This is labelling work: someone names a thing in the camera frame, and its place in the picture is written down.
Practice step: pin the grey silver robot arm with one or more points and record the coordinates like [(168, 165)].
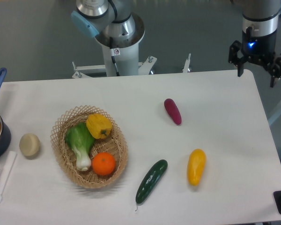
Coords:
[(118, 30)]

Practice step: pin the dark green cucumber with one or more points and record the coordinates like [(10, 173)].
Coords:
[(150, 181)]

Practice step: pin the orange tangerine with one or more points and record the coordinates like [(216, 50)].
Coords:
[(103, 164)]

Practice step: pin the woven wicker basket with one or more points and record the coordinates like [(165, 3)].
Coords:
[(115, 144)]

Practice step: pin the green bok choy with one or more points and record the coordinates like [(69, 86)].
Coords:
[(80, 141)]

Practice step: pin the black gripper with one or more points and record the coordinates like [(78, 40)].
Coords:
[(258, 51)]

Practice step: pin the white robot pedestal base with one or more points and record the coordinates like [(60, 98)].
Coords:
[(118, 62)]

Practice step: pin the yellow bell pepper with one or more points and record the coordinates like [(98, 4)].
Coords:
[(99, 126)]

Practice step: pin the purple sweet potato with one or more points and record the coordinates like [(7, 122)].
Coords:
[(173, 111)]

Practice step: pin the beige round bun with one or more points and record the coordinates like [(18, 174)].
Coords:
[(29, 144)]

